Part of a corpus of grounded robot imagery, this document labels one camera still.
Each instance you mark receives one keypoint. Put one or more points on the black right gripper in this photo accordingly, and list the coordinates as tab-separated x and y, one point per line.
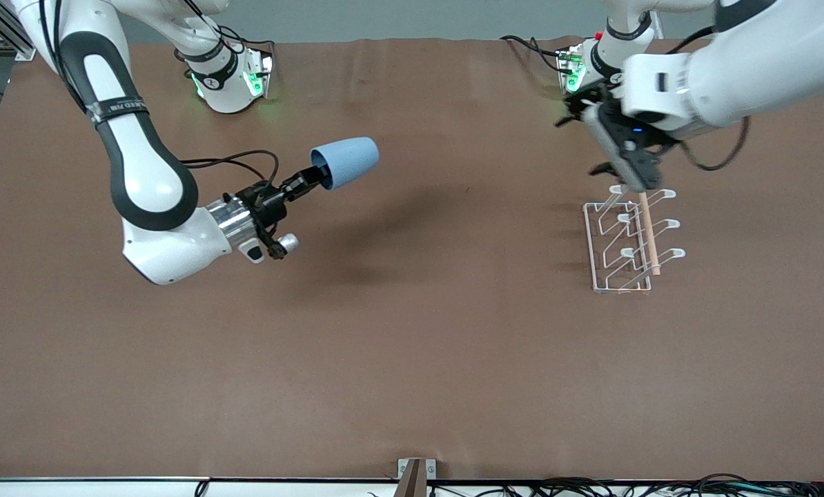
259	203

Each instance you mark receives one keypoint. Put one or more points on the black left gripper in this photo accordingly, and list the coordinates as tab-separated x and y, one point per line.
586	105

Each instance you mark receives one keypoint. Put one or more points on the blue plastic cup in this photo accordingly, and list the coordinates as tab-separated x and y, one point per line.
348	161

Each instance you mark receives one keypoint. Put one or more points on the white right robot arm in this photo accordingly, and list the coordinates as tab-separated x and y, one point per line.
143	172

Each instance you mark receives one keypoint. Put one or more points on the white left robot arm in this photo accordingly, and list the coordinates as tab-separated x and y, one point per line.
750	69

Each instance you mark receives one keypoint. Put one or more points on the brown table cover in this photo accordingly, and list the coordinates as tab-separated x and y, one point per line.
412	345

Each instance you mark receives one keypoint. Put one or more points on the metal bracket with post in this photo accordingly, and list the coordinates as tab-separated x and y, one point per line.
415	476

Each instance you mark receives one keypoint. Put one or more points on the aluminium frame profile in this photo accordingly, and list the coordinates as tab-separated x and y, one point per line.
5	31

